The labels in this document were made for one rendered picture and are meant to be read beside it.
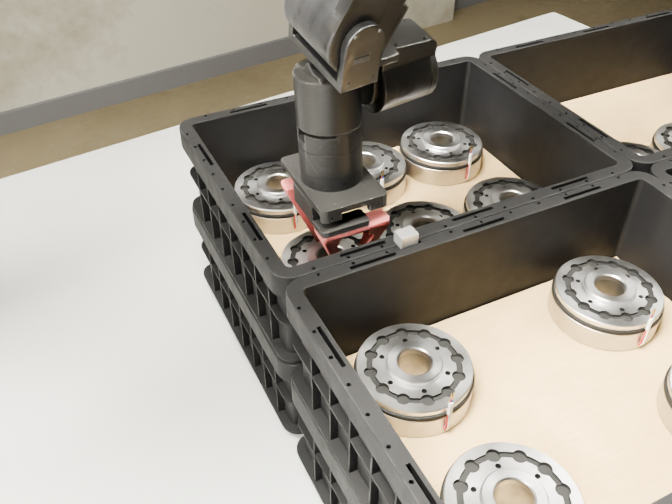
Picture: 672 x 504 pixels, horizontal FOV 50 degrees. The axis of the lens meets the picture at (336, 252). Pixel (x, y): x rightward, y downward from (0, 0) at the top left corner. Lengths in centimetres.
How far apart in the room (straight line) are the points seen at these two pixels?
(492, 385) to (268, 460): 25
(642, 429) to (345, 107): 37
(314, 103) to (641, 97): 67
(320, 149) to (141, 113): 226
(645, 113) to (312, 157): 62
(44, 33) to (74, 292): 189
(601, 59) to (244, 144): 54
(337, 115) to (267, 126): 27
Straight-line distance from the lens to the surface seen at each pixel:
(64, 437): 82
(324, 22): 55
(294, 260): 73
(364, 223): 64
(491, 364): 68
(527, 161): 91
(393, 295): 65
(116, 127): 278
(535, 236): 72
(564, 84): 110
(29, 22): 277
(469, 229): 66
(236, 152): 86
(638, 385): 70
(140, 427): 81
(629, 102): 114
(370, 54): 56
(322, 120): 60
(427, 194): 87
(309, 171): 63
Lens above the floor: 133
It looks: 40 degrees down
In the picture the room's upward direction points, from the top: straight up
